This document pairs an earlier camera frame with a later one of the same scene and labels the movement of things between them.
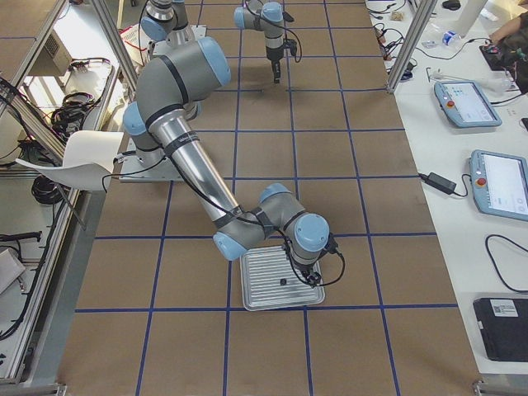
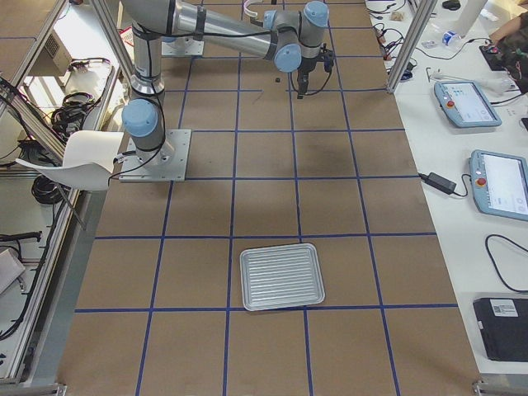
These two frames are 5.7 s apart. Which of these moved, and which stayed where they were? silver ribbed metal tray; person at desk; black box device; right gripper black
Moved: right gripper black
Stayed: black box device; silver ribbed metal tray; person at desk
